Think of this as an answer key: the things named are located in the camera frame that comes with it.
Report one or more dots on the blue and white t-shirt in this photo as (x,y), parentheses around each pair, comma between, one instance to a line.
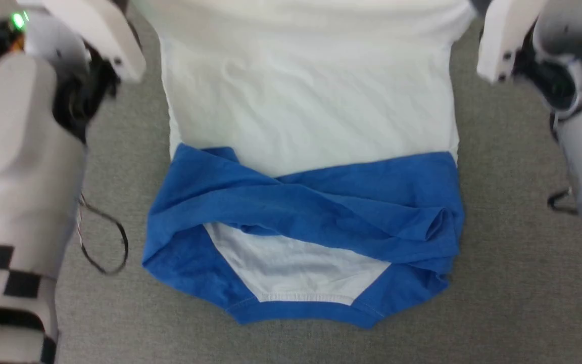
(311,151)

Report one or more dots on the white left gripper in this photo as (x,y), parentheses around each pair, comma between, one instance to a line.
(104,35)

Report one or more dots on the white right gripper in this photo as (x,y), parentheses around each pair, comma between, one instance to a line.
(505,40)

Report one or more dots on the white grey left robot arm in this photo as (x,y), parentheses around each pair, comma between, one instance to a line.
(18,167)

